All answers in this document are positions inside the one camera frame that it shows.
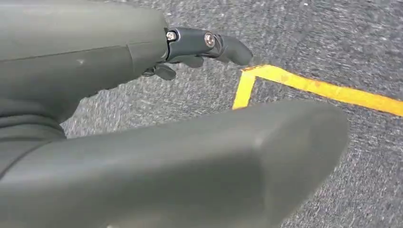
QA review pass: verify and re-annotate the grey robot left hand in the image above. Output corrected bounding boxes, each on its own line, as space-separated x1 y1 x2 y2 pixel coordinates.
0 0 350 228

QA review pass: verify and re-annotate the long yellow tape corner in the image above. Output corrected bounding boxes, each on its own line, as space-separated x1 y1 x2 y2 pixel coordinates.
232 64 403 117

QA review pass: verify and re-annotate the ribbed grey left arm sleeve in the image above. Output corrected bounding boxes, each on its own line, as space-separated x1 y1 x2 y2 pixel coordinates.
0 107 67 180

